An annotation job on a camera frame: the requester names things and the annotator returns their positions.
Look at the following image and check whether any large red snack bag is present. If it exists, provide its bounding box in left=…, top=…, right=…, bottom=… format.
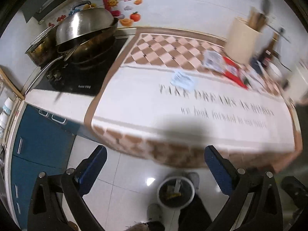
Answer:
left=203, top=50, right=247, bottom=89

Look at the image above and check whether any blue kitchen cabinet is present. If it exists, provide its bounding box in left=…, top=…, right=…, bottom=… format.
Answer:
left=8, top=103, right=97, bottom=229

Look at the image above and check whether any white round trash bin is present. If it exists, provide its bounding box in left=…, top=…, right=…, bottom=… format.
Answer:
left=157, top=176, right=195, bottom=210

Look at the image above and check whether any white ceramic bowl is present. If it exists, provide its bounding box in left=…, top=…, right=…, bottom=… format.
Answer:
left=267, top=62, right=282, bottom=82

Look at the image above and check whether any black induction cooktop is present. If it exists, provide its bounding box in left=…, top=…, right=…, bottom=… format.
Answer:
left=33, top=37, right=128, bottom=96

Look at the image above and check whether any dark brown sauce bottle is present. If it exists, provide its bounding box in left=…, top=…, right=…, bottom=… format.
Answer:
left=258, top=32, right=280, bottom=69

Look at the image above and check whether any checkered white pink tablecloth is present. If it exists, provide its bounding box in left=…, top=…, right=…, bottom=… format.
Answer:
left=84, top=27, right=303, bottom=172

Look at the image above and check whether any white blue paper sachet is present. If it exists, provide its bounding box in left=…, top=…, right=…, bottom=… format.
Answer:
left=170, top=71, right=196, bottom=91

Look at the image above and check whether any beige utensil holder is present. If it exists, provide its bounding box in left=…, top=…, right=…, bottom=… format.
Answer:
left=224, top=17, right=260, bottom=64

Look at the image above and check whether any steel wok with lid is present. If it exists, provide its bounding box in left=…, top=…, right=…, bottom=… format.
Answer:
left=25, top=0, right=120, bottom=67

